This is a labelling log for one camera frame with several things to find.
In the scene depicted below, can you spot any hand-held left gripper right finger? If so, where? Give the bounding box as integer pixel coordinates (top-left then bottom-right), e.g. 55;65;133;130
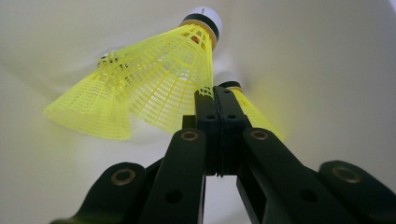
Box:
214;85;252;176

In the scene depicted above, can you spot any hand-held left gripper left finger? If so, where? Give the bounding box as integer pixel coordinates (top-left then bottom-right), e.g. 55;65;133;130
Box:
181;90;222;175

